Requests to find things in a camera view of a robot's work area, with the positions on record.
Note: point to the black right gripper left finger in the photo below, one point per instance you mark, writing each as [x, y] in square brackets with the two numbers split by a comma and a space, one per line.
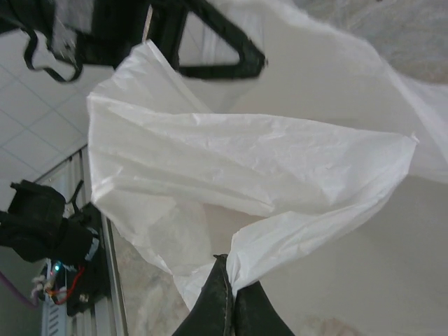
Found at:
[210, 315]

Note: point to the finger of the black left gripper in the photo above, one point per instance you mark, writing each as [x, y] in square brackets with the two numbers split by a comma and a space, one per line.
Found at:
[245, 68]

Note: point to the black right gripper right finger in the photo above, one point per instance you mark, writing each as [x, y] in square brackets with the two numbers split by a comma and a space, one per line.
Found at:
[252, 315]

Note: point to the white plastic bag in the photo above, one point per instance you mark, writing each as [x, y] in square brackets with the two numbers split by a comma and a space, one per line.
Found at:
[245, 157]

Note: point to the long aluminium mounting rail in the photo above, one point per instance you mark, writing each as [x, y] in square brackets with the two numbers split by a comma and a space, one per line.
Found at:
[117, 297]

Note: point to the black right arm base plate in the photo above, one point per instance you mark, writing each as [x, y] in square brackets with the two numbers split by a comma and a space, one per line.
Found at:
[87, 290]

